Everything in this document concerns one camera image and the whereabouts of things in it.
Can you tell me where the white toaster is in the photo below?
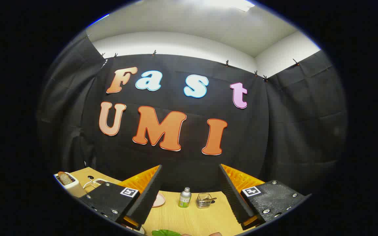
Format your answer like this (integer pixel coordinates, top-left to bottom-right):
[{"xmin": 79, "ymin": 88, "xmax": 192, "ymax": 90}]
[{"xmin": 54, "ymin": 171, "xmax": 87, "ymax": 198}]

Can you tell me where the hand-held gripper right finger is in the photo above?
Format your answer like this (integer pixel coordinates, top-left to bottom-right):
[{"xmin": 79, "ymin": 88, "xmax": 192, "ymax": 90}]
[{"xmin": 219, "ymin": 164, "xmax": 312, "ymax": 231}]

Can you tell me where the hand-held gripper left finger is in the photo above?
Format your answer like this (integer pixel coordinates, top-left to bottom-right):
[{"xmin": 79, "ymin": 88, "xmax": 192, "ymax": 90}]
[{"xmin": 78, "ymin": 165, "xmax": 163, "ymax": 231}]

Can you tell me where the row of black cloth clips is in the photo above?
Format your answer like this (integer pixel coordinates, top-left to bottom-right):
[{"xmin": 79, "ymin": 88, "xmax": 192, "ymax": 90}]
[{"xmin": 84, "ymin": 33, "xmax": 301, "ymax": 82}]

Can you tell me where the small wire basket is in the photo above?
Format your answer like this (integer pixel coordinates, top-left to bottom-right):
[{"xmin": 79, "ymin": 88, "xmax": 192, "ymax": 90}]
[{"xmin": 196, "ymin": 193, "xmax": 213, "ymax": 209}]

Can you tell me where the silver bottle with green label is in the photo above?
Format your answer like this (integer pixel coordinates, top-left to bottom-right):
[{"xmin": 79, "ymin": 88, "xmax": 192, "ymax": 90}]
[{"xmin": 178, "ymin": 187, "xmax": 192, "ymax": 208}]

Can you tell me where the green lettuce leaf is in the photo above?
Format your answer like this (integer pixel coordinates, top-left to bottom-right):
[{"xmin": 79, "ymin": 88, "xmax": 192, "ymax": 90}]
[{"xmin": 152, "ymin": 229, "xmax": 181, "ymax": 236}]

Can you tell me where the pink round plate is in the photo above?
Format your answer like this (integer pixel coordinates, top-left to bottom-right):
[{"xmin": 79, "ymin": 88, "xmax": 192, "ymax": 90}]
[{"xmin": 152, "ymin": 193, "xmax": 166, "ymax": 208}]

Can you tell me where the toasted white bread slice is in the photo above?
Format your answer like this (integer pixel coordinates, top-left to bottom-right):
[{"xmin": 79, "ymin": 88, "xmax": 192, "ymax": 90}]
[{"xmin": 58, "ymin": 171, "xmax": 75, "ymax": 186}]

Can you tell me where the white sectioned dish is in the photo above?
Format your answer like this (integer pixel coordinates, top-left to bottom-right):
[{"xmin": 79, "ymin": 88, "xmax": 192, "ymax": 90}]
[{"xmin": 91, "ymin": 179, "xmax": 111, "ymax": 189}]

